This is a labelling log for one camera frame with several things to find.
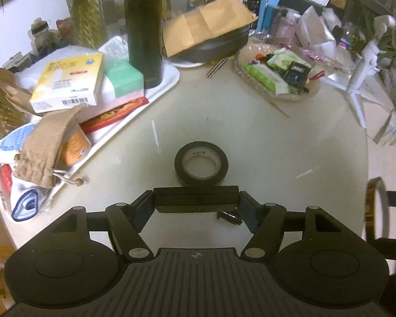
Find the thin wooden stick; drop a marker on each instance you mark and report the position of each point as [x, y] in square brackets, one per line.
[279, 108]

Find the black thermos bottle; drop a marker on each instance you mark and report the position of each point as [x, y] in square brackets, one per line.
[143, 39]

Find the wide glass vase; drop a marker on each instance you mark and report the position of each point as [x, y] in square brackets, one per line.
[0, 112]

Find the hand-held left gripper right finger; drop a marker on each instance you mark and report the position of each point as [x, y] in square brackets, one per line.
[250, 211]

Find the brown paper piece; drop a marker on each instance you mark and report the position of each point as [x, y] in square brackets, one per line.
[13, 86]

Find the red white packet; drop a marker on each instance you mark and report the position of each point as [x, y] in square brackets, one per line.
[5, 185]

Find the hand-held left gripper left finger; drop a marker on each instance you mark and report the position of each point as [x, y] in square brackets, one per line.
[142, 206]

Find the black round pan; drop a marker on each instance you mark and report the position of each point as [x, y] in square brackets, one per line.
[217, 48]

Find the black tape roll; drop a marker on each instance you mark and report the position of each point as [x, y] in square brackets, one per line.
[181, 168]

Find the green wet wipe packet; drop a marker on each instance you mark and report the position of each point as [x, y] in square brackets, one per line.
[267, 79]

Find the large amber tape roll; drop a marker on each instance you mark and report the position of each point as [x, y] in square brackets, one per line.
[369, 204]

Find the white fringed cloth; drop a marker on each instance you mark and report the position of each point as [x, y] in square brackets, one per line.
[391, 128]

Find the brown chopsticks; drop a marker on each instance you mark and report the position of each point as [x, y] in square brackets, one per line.
[217, 67]

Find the cola bottle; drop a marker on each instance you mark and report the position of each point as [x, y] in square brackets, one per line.
[345, 39]

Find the green tissue pack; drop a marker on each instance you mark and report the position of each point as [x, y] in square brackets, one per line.
[125, 79]

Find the pink liquid bottle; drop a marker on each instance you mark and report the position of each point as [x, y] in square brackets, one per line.
[288, 26]

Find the ribbed glass vase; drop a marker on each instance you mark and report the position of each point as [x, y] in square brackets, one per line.
[85, 16]

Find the blue carton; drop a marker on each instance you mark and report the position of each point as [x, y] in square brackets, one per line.
[267, 15]

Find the long white tray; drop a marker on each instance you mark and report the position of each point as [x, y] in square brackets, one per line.
[165, 79]

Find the black carton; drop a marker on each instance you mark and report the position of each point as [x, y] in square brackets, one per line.
[254, 1]

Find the blue white mask package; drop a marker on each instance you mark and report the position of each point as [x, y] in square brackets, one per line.
[24, 204]

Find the small white tray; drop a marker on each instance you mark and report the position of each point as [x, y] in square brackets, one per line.
[181, 63]

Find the white green packet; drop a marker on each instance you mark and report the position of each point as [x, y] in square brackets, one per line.
[283, 58]

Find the white flat box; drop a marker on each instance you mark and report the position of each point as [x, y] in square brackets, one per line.
[105, 104]

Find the white blue packet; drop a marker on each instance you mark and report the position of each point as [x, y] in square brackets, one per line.
[13, 138]

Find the black foil packet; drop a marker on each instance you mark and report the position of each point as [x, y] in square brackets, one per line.
[297, 76]

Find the clear glass bowl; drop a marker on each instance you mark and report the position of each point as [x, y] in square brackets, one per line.
[303, 94]

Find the white gimbal tripod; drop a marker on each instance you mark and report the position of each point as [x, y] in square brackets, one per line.
[359, 72]

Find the orange packet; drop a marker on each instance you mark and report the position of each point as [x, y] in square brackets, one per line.
[74, 147]

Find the yellow cardboard box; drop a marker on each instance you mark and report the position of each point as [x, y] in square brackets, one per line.
[66, 76]

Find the pink patterned packet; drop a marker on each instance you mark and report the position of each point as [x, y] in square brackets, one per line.
[330, 59]

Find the red envelope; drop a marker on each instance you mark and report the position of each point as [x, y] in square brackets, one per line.
[118, 114]

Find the brown paper envelope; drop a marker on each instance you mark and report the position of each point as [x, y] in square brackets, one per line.
[204, 23]

